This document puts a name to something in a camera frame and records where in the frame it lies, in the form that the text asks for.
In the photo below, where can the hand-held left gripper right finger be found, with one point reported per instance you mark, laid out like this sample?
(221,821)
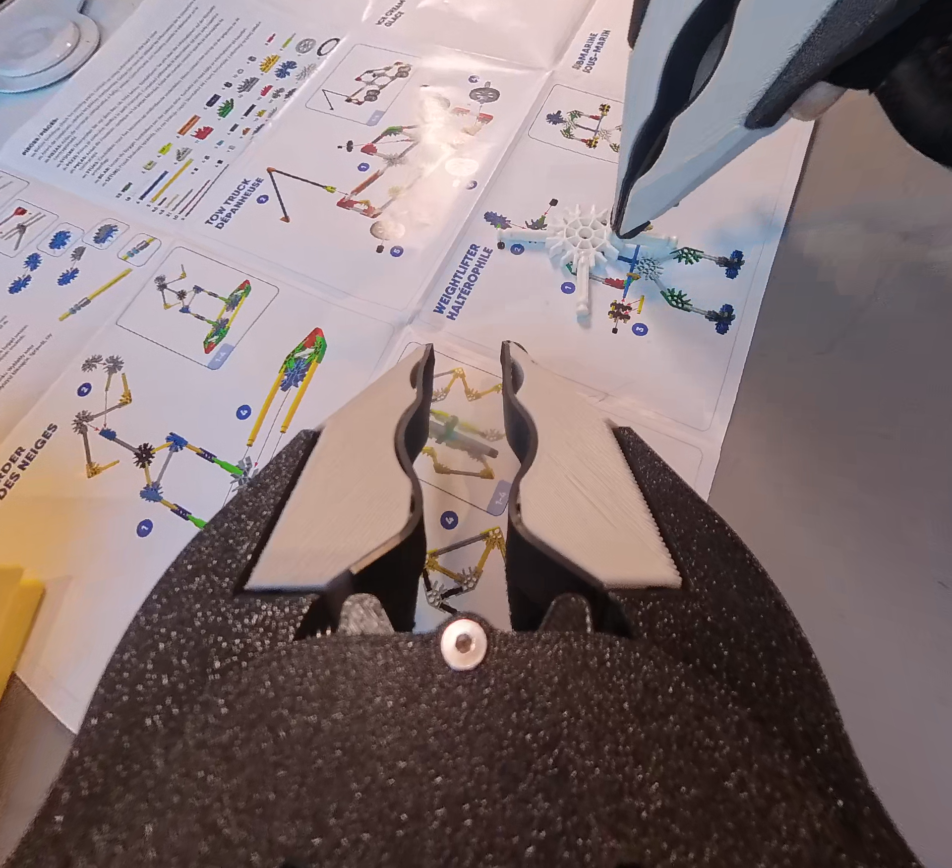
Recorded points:
(595,511)

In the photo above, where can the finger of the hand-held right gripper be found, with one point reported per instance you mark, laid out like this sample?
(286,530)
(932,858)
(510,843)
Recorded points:
(669,5)
(788,20)

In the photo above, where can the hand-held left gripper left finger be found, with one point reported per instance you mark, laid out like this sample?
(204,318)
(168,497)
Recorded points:
(335,511)

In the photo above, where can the short white rod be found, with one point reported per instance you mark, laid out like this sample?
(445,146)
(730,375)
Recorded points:
(654,241)
(585,291)
(524,237)

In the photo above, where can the white instruction sheet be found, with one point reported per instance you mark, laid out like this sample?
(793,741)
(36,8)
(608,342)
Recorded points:
(335,273)

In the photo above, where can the white snowflake connector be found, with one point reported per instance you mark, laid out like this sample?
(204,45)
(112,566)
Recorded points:
(569,237)

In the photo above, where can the yellow plastic bin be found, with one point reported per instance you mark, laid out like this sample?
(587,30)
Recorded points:
(15,622)

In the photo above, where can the wooden clipboard stand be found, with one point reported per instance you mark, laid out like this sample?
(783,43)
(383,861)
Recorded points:
(44,49)

